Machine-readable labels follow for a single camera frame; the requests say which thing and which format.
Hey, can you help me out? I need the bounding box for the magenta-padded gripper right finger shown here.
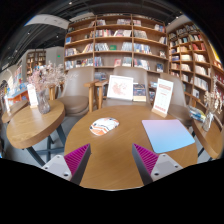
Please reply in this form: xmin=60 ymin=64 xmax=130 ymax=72
xmin=131 ymin=143 xmax=184 ymax=186

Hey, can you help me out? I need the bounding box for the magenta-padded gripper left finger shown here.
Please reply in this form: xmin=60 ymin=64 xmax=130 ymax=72
xmin=41 ymin=143 xmax=92 ymax=186

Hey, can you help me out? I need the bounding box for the white orange patterned computer mouse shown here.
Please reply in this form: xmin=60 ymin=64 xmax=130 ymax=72
xmin=89 ymin=117 xmax=120 ymax=137

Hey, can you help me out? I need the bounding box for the pink blue gradient mouse pad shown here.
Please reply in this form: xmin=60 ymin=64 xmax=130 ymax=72
xmin=141 ymin=118 xmax=196 ymax=155

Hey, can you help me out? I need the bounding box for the round wooden side table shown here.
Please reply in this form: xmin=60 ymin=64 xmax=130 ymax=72
xmin=5 ymin=99 xmax=67 ymax=168
xmin=191 ymin=118 xmax=224 ymax=160

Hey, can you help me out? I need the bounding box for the stack of colourful books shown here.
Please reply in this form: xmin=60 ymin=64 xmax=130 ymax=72
xmin=188 ymin=105 xmax=207 ymax=123

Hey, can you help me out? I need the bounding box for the glass vase with dried flowers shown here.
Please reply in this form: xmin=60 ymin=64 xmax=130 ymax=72
xmin=201 ymin=76 xmax=224 ymax=133

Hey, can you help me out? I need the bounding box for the glass vase with pink blossoms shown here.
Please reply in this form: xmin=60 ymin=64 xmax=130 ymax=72
xmin=28 ymin=61 xmax=66 ymax=115

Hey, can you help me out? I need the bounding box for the white sign on wooden base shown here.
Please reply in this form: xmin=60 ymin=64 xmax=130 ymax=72
xmin=151 ymin=78 xmax=175 ymax=118

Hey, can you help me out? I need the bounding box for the small round wooden table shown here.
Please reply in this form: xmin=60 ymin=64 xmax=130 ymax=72
xmin=0 ymin=99 xmax=29 ymax=125

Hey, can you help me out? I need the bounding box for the taupe wooden armchair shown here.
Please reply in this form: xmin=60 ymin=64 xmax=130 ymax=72
xmin=54 ymin=66 xmax=100 ymax=118
xmin=159 ymin=72 xmax=194 ymax=128
xmin=94 ymin=65 xmax=158 ymax=109

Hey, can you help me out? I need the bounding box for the small white table sign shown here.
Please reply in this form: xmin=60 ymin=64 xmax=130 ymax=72
xmin=26 ymin=83 xmax=39 ymax=109

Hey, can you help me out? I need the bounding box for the dark cover book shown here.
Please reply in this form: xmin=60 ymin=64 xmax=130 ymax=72
xmin=132 ymin=83 xmax=148 ymax=103

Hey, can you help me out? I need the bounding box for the blue orange display counter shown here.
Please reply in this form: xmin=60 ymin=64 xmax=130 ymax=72
xmin=5 ymin=87 xmax=30 ymax=107

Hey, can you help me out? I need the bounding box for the white framed floral picture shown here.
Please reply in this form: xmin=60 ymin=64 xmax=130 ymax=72
xmin=106 ymin=74 xmax=135 ymax=102

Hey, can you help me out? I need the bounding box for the distant wooden bookshelf unit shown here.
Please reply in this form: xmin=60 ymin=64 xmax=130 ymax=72
xmin=25 ymin=49 xmax=47 ymax=76

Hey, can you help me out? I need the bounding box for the curved wooden bookshelf unit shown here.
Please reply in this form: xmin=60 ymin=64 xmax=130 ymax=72
xmin=167 ymin=21 xmax=224 ymax=128

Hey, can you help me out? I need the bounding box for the wide wooden bookshelf unit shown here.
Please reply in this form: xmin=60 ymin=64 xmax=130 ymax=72
xmin=63 ymin=13 xmax=169 ymax=81

